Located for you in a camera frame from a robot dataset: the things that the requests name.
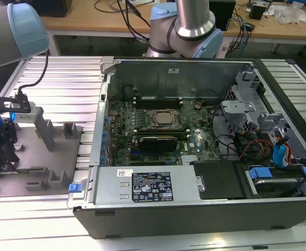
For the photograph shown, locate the small black box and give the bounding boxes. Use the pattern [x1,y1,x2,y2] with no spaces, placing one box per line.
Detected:
[248,4,265,20]

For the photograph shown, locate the silver finned heat sink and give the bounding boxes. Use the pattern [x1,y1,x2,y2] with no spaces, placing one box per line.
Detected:
[180,154,198,165]

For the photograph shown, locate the hard disk in blue carrier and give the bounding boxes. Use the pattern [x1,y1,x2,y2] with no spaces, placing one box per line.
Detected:
[243,164,306,199]

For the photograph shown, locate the grey parts rack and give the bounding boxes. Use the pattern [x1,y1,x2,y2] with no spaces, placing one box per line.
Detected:
[0,106,84,197]

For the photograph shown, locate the grey metal drive cage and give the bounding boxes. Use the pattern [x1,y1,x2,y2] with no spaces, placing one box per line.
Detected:
[219,70,267,136]

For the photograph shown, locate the installed green RAM stick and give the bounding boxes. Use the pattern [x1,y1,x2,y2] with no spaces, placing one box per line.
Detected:
[137,95,181,102]

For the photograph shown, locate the grey power supply with label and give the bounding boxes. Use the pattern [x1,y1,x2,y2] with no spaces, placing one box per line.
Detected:
[89,166,205,206]

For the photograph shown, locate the CPU socket metal frame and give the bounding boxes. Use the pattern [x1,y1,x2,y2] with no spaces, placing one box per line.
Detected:
[146,108,182,129]

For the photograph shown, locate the black RAM slot bank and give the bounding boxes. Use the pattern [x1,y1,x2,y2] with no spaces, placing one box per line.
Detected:
[133,126,191,136]
[133,94,184,110]

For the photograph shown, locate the grey metal bracket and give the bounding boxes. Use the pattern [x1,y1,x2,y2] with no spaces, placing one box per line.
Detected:
[257,112,292,147]

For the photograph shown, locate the black graphics card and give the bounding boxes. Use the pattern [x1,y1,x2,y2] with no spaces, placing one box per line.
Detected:
[138,135,178,152]

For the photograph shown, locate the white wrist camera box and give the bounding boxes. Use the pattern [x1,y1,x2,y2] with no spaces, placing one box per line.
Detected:
[0,96,38,124]

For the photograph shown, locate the blue flat data wire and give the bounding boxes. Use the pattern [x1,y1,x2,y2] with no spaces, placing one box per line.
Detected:
[272,130,292,168]

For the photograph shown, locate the black open PC case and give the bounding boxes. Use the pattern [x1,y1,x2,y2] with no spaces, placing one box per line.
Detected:
[66,56,306,240]

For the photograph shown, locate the tall black box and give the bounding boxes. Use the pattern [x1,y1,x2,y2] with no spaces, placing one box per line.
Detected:
[209,0,236,31]

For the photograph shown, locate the red yellow wire bundle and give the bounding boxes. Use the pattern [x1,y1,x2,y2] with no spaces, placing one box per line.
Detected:
[240,138,274,163]

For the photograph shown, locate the black plastic shroud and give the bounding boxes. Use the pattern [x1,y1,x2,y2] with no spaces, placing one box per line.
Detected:
[190,161,247,201]

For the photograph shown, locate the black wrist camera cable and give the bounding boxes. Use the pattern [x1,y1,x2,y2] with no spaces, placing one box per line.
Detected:
[17,51,50,98]

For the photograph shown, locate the wooden desk white legs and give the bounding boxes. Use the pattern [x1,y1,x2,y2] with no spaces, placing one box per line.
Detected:
[37,0,306,56]

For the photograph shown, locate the clear plastic bags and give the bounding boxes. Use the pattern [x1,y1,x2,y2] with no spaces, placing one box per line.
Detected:
[277,2,306,28]

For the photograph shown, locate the large black desk equipment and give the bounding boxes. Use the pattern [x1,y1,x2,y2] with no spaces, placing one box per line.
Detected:
[28,0,72,18]

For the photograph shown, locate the green motherboard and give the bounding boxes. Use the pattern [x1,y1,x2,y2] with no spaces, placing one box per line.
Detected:
[104,98,223,167]

